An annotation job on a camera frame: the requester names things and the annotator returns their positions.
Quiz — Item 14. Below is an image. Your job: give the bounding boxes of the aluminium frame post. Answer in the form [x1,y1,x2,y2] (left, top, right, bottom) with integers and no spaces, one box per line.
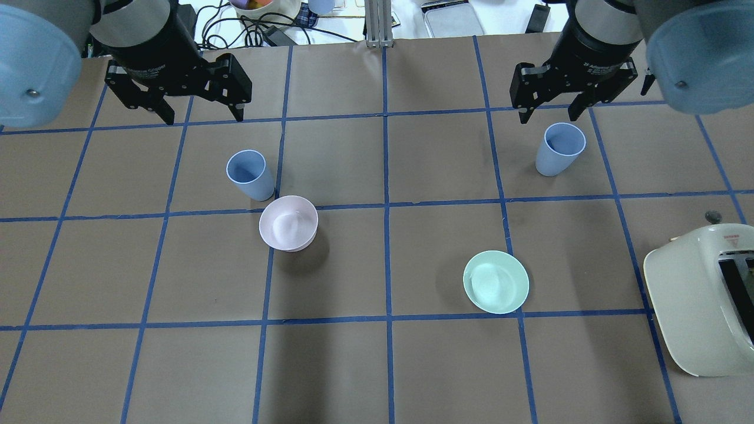
[364,0,394,48]

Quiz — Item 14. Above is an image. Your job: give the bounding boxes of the black device right background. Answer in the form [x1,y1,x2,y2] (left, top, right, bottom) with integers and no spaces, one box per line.
[525,4,550,33]

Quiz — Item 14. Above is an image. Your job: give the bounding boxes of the grey metal tray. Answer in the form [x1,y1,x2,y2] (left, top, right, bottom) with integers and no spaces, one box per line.
[421,1,485,38]

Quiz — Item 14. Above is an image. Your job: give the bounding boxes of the black power adapter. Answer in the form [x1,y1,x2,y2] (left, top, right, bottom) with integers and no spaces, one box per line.
[262,26,298,47]

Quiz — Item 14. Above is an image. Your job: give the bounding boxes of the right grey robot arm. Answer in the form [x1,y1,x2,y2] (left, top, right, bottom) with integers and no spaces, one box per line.
[510,1,753,124]

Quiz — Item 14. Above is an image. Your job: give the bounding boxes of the pink bowl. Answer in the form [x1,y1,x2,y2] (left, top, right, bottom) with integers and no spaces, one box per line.
[259,196,319,252]

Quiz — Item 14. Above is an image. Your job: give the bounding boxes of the light blue cup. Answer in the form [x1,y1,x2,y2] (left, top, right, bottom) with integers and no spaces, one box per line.
[226,150,275,201]
[535,122,587,177]

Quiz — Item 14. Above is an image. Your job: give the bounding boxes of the cream toaster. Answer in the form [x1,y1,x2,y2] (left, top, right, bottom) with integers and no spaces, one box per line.
[643,210,753,377]

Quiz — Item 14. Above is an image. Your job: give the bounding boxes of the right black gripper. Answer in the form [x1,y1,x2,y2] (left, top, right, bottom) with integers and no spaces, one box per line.
[510,1,643,124]

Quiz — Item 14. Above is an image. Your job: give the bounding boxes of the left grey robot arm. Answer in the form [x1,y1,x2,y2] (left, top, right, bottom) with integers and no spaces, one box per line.
[1,1,253,128]

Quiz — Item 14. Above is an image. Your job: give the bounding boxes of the mint green plate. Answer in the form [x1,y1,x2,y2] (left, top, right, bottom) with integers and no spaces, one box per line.
[462,250,530,315]

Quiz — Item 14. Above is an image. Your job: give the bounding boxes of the white bowl with food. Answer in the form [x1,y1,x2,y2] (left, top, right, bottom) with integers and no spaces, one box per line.
[229,1,302,22]

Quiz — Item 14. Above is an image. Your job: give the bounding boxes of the black cables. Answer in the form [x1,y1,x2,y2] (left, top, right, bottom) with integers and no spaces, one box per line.
[194,0,360,50]

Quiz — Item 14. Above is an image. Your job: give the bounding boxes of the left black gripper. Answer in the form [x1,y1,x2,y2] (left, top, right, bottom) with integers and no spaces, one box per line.
[94,1,253,125]

